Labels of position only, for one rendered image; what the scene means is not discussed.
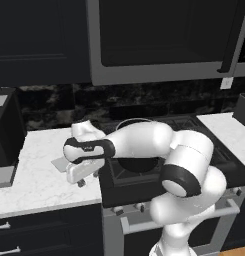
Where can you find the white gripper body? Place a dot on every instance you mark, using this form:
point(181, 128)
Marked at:
point(81, 171)

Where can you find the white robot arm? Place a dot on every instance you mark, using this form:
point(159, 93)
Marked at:
point(190, 156)

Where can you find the grey spatula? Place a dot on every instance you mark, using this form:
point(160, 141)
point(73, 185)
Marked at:
point(59, 164)

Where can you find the black pot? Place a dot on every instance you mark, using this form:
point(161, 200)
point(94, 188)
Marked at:
point(137, 165)

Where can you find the dark hob knob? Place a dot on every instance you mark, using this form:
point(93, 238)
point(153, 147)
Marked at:
point(139, 207)
point(118, 210)
point(239, 192)

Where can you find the dark drawer front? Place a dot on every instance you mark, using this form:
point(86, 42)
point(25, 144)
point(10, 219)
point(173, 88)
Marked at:
point(60, 247)
point(57, 221)

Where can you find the steel oven door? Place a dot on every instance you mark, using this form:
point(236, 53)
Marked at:
point(140, 241)

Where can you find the black coffee machine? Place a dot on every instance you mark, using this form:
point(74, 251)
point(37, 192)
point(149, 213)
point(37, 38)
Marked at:
point(5, 136)

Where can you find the steel microwave oven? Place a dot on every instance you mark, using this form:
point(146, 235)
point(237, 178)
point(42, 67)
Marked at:
point(160, 71)

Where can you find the black hob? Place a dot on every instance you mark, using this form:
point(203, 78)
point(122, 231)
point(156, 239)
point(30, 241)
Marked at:
point(227, 163)

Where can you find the dark cupboard door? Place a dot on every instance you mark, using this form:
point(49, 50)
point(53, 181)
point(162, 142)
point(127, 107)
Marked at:
point(40, 40)

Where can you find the dark base cupboard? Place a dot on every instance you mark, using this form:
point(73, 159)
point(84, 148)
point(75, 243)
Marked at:
point(240, 226)

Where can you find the black box-shaped appliance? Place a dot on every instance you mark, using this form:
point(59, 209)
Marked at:
point(243, 111)

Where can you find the white wall socket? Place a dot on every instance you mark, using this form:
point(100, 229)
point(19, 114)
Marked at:
point(226, 83)

